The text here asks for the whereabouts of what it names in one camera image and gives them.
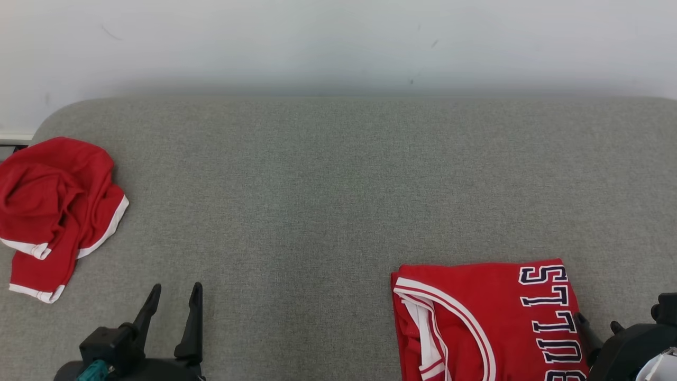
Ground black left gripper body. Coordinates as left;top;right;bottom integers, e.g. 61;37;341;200
100;358;207;381

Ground grey fabric sofa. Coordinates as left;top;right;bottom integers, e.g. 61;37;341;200
0;96;677;381

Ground teal left camera connector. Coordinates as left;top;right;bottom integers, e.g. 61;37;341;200
78;360;109;381

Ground red white Bulls shorts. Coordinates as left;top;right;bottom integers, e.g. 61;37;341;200
0;137;130;304

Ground red white Bulls jersey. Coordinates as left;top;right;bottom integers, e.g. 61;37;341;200
390;258;591;381

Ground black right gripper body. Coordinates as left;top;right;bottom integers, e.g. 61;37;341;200
587;323;677;381

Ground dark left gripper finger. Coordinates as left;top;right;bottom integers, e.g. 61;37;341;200
174;282;204;364
131;284;162;349

